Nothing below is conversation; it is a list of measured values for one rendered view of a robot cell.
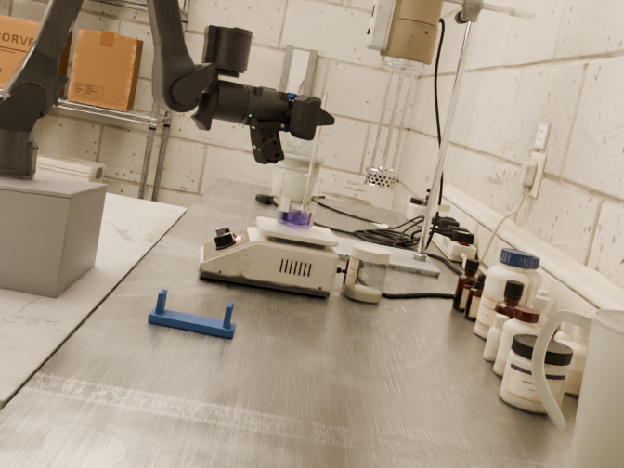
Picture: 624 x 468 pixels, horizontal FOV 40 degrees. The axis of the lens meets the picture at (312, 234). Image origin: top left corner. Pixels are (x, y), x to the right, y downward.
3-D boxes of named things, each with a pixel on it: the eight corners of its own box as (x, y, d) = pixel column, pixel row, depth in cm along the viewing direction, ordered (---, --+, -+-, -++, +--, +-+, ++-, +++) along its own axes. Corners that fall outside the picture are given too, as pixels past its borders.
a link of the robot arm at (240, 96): (198, 129, 120) (208, 62, 119) (184, 127, 125) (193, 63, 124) (243, 136, 124) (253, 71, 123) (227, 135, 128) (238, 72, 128)
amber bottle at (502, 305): (507, 346, 122) (523, 280, 120) (518, 356, 118) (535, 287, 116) (481, 343, 121) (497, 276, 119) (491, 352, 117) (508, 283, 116)
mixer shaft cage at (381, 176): (363, 185, 169) (389, 57, 165) (361, 181, 176) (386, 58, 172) (397, 191, 169) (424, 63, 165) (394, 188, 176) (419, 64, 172)
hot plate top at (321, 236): (259, 234, 126) (260, 228, 126) (254, 221, 138) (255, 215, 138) (339, 248, 128) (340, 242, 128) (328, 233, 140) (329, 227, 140)
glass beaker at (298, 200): (314, 236, 131) (324, 181, 130) (272, 228, 131) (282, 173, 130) (312, 228, 138) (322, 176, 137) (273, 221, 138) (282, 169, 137)
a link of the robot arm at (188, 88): (170, 102, 117) (184, 14, 116) (154, 101, 124) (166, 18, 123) (248, 116, 122) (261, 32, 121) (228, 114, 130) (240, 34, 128)
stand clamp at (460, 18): (406, 7, 166) (411, -20, 165) (399, 13, 177) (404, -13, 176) (532, 33, 167) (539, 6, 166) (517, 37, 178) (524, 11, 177)
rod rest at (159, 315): (146, 322, 100) (151, 292, 100) (152, 315, 103) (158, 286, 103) (231, 339, 100) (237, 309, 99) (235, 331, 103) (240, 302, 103)
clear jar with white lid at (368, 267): (377, 297, 137) (387, 248, 136) (383, 306, 131) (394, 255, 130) (340, 291, 137) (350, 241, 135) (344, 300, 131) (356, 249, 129)
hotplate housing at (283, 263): (197, 279, 126) (206, 226, 125) (199, 260, 139) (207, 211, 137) (345, 303, 129) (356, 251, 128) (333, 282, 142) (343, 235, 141)
